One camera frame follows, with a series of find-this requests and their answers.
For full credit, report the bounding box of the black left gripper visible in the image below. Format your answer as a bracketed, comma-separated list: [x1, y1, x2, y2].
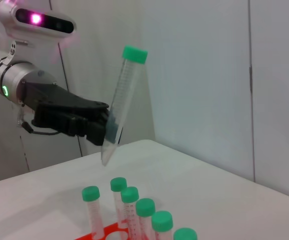
[21, 80, 122, 147]

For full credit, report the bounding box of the clear tube green cap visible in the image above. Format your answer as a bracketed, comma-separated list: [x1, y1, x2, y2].
[100, 44, 149, 167]

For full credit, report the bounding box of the pink-stained tube green cap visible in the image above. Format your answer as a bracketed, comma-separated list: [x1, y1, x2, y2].
[135, 197, 157, 240]
[81, 185, 105, 238]
[120, 186, 140, 237]
[151, 210, 174, 240]
[109, 176, 128, 226]
[173, 226, 198, 240]

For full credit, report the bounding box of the orange test tube rack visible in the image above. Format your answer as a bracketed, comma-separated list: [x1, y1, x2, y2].
[73, 221, 132, 240]

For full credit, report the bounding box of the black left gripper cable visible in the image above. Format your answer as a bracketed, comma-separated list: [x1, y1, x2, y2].
[16, 103, 62, 137]

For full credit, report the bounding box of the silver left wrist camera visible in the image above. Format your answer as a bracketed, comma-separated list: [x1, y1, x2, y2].
[0, 0, 77, 47]

